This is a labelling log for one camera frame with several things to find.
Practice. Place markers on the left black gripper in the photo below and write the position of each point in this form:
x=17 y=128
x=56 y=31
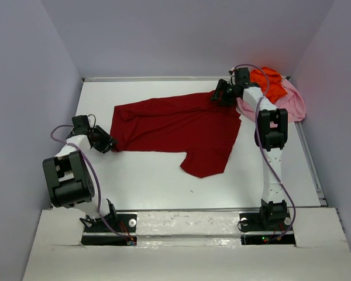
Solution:
x=104 y=140

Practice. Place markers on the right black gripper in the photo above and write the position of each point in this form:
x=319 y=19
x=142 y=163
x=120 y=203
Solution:
x=223 y=91

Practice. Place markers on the dark red t shirt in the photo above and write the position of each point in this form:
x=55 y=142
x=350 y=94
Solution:
x=204 y=130

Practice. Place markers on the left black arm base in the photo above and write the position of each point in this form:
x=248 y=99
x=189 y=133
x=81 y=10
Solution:
x=96 y=233

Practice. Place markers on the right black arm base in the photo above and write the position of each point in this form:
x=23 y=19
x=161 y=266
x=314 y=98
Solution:
x=253 y=232

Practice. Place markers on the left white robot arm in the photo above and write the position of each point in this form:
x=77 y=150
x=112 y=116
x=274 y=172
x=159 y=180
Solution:
x=71 y=179

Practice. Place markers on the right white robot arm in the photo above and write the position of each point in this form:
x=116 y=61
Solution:
x=271 y=134

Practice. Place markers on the orange t shirt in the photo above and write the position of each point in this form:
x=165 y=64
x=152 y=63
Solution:
x=276 y=90

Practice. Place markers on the pink t shirt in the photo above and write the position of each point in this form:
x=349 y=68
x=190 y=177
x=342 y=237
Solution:
x=292 y=102

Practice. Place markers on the front metal rail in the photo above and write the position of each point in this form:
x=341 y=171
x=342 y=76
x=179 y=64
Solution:
x=240 y=209

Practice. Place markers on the metal rail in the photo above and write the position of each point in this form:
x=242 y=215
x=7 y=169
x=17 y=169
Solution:
x=240 y=209
x=311 y=165

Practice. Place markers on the right side metal rail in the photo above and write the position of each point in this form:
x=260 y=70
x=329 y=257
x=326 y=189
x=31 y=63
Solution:
x=311 y=165

